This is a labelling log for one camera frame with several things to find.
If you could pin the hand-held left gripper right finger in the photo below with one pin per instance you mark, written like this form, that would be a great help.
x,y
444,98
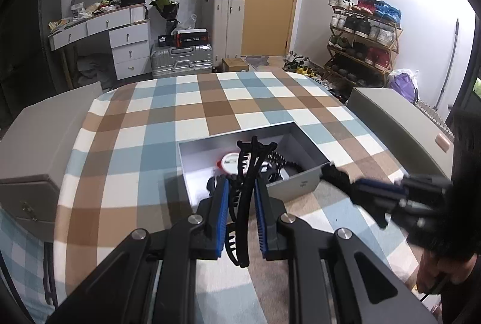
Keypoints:
x,y
261,218

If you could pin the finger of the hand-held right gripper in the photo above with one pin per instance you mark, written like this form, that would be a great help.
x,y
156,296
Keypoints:
x,y
375,184
379,209

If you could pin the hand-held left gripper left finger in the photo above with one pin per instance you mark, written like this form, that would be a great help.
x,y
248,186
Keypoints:
x,y
221,218

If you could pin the black hair claw clip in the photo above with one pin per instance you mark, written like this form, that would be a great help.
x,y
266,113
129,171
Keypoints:
x,y
242,218

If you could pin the silver cardboard box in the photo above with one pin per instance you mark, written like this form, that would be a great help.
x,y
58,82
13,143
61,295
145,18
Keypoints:
x,y
300,183

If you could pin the person's right hand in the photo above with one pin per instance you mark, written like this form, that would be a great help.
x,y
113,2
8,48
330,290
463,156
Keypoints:
x,y
428,271

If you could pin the small pink case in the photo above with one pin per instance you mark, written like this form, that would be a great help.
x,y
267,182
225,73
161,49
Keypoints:
x,y
441,142

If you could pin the grey cabinet right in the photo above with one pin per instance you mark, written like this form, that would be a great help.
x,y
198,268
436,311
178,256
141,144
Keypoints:
x,y
394,113

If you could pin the grey cabinet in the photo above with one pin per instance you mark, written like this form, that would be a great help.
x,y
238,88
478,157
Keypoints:
x,y
37,158
394,113

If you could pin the purple plastic bag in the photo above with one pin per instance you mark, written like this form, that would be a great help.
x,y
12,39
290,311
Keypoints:
x,y
402,83

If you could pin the checked blanket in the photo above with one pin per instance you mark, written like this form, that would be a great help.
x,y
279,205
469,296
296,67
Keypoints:
x,y
150,121

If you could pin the wooden shoe rack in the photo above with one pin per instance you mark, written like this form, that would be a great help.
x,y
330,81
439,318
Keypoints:
x,y
360,61

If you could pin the pile of floor shoes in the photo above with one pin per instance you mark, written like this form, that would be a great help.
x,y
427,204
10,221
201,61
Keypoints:
x,y
304,64

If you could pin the grey mop pole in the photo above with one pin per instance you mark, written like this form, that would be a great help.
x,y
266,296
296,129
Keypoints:
x,y
450,61

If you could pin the brown cardboard box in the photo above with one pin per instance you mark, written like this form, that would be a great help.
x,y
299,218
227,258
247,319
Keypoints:
x,y
235,64

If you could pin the grey floor rug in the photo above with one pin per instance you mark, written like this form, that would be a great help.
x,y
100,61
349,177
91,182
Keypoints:
x,y
257,61

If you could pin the rows of shoes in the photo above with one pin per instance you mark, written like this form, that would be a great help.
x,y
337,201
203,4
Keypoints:
x,y
360,27

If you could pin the silver ribbed suitcase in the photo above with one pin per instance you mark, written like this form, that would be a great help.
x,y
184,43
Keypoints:
x,y
180,61

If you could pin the black red flat box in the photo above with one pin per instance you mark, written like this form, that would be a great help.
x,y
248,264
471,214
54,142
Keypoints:
x,y
191,38

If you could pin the small black box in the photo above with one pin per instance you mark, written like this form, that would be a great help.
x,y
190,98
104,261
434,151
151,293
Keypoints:
x,y
164,41

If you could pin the beige tall suitcase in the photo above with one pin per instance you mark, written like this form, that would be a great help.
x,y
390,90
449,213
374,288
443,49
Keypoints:
x,y
223,31

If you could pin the grey cabinet left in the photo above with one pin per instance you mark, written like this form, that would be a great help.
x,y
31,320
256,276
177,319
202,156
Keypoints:
x,y
37,158

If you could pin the grey clothes pile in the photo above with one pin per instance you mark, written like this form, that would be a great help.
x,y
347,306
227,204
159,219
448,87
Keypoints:
x,y
90,68

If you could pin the white desk with drawers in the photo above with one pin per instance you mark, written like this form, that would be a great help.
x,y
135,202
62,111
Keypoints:
x,y
120,38

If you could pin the checked bed sheet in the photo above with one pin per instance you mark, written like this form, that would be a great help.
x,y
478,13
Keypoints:
x,y
17,252

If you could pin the dark wrapped bouquet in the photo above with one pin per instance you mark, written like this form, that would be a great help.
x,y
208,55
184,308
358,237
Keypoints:
x,y
167,10

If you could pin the black cabinet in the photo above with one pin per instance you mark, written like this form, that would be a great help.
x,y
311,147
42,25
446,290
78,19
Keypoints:
x,y
22,46

